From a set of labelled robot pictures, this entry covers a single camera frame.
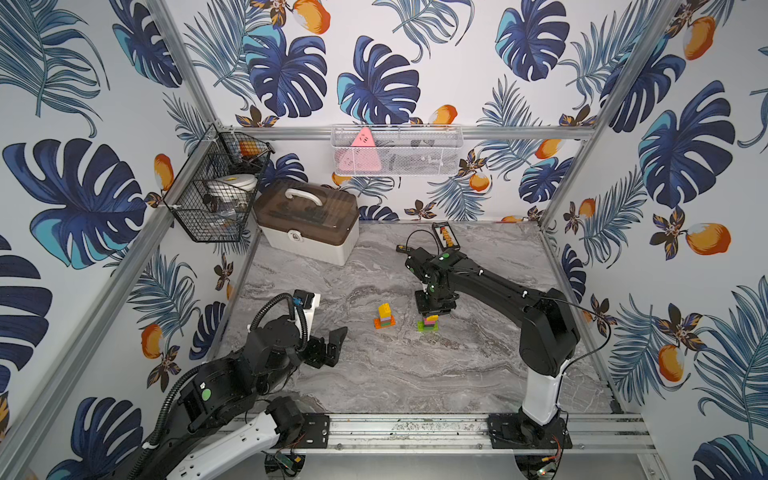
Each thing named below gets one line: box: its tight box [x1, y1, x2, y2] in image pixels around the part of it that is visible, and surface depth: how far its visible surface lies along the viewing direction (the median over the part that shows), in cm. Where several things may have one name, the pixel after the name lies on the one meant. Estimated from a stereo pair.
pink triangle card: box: [339, 127, 382, 172], surface depth 92 cm
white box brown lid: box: [254, 180, 360, 266], surface depth 101 cm
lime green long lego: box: [417, 320, 439, 332], surface depth 94 cm
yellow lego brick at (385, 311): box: [378, 302, 392, 319], surface depth 89 cm
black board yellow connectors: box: [432, 221, 461, 252], surface depth 116 cm
